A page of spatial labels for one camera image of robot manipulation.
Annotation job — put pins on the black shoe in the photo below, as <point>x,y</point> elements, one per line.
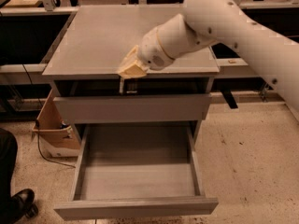
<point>26,207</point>

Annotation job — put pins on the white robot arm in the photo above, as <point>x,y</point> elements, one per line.
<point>202,23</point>

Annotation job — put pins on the grey drawer cabinet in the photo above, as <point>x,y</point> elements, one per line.
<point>99,37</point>

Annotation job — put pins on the grey middle drawer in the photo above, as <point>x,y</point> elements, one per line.
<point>102,101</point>

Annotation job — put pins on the black trouser leg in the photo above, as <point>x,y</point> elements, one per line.
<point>8,153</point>

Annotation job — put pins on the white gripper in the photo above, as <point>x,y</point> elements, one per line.
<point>151,50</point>

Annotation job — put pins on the cardboard box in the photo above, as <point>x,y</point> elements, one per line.
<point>57,137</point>

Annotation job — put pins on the grey drawer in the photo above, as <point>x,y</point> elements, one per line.
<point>136,170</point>
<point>102,101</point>

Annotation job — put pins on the rxbar chocolate dark wrapper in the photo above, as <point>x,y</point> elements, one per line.
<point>131,86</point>

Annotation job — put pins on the grey bottom drawer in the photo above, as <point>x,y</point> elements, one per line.
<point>136,170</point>

